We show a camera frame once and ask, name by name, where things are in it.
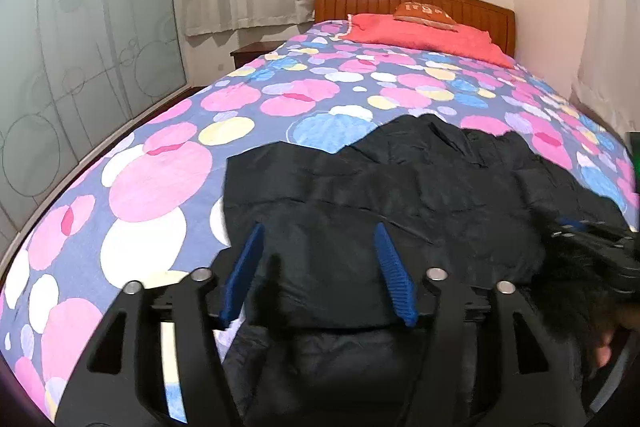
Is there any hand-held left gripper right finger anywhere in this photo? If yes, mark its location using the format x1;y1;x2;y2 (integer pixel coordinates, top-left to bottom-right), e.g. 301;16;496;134
372;222;588;427

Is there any black puffer jacket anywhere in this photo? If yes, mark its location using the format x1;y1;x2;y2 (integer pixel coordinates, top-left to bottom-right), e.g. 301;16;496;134
220;113;640;427

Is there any dark wooden nightstand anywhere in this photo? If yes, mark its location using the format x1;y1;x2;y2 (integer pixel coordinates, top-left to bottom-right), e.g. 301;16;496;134
230;41;286;68

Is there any frosted glass sliding door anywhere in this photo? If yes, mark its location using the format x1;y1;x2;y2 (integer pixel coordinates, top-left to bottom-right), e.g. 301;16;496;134
0;0;188;248

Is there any person's right hand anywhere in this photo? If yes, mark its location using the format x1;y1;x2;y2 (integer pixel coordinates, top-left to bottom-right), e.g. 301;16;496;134
595;317;633;370

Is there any red pillow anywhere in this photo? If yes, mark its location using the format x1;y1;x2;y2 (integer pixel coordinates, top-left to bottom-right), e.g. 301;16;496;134
340;13;515;68

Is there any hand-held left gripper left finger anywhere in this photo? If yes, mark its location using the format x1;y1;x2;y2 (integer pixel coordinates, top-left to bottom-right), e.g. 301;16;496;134
54;222;266;427

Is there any circle-printed bedspread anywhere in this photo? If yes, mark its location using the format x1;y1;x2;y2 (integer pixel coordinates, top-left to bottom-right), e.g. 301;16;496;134
0;19;640;423

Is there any orange cushion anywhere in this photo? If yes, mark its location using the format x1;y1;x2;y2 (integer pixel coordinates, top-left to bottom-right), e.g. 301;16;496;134
392;1;458;30

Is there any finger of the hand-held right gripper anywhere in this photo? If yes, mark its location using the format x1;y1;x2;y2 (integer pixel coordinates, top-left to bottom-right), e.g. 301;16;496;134
547;216;601;253

